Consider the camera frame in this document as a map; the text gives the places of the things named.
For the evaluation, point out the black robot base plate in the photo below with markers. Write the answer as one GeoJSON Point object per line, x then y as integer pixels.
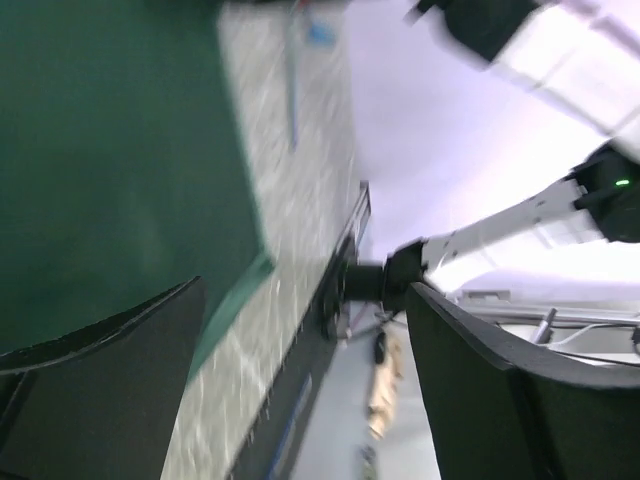
{"type": "Point", "coordinates": [271, 447]}

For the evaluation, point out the iridescent rainbow metal spoon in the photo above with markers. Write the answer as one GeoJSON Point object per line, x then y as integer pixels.
{"type": "Point", "coordinates": [290, 51]}

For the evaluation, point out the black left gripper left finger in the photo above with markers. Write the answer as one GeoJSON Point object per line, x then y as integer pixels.
{"type": "Point", "coordinates": [101, 402]}

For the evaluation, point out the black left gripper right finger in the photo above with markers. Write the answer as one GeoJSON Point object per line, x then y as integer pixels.
{"type": "Point", "coordinates": [500, 407]}

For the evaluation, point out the blue metal fork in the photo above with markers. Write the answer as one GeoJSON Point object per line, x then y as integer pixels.
{"type": "Point", "coordinates": [320, 34]}

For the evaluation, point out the dark green cloth napkin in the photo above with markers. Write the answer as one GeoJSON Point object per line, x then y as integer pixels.
{"type": "Point", "coordinates": [123, 170]}

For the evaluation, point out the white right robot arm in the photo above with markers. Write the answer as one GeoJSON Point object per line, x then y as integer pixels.
{"type": "Point", "coordinates": [501, 141]}

